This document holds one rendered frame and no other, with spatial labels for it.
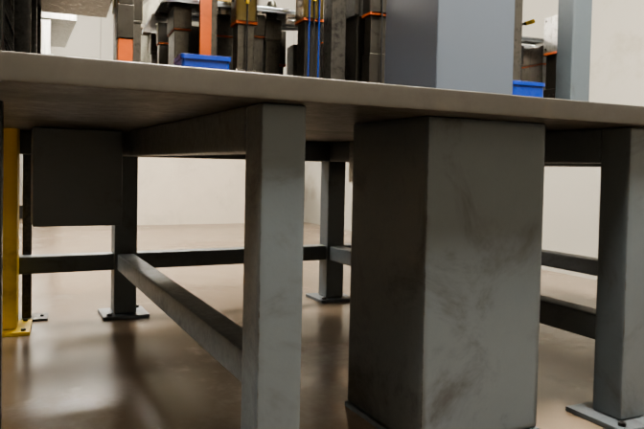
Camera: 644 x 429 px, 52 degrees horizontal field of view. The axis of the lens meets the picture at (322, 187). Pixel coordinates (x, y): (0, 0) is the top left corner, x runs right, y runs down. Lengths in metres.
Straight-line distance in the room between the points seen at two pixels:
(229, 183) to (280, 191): 5.28
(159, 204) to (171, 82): 5.22
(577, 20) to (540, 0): 2.05
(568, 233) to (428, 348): 2.59
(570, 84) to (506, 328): 0.88
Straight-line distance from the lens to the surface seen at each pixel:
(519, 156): 1.42
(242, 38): 1.80
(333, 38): 1.82
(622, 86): 3.66
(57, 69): 0.97
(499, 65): 1.47
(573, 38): 2.09
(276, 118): 1.08
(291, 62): 1.99
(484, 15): 1.46
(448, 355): 1.36
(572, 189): 3.83
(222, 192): 6.34
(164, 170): 6.19
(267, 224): 1.08
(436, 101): 1.19
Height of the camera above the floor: 0.56
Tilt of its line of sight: 2 degrees down
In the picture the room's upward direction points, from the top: 1 degrees clockwise
